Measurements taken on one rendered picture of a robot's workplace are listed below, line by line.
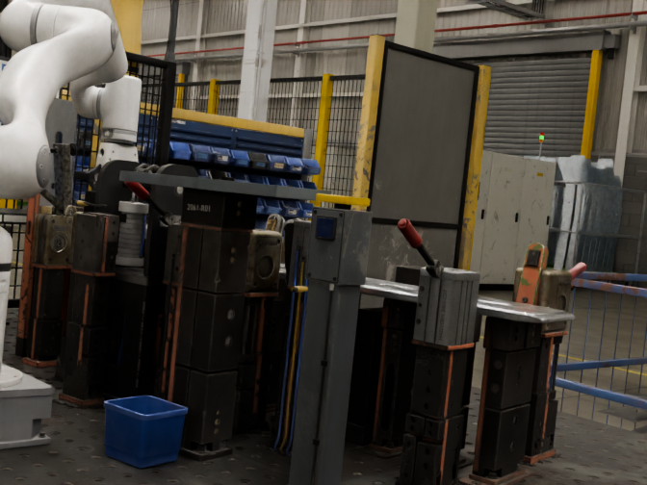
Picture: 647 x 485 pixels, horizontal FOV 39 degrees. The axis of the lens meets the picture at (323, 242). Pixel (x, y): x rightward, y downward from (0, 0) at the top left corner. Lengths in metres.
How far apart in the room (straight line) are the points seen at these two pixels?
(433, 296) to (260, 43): 5.53
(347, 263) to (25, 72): 0.70
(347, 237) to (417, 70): 3.76
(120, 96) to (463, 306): 1.12
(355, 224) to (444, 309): 0.20
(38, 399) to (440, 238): 3.93
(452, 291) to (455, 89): 3.94
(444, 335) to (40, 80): 0.84
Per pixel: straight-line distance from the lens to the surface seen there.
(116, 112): 2.27
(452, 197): 5.34
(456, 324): 1.46
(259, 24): 6.89
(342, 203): 1.36
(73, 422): 1.77
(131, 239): 1.89
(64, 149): 2.19
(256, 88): 6.82
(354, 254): 1.37
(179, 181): 1.54
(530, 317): 1.51
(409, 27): 9.59
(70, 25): 1.84
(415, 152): 5.07
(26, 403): 1.60
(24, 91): 1.68
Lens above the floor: 1.16
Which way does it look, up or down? 3 degrees down
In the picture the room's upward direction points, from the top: 6 degrees clockwise
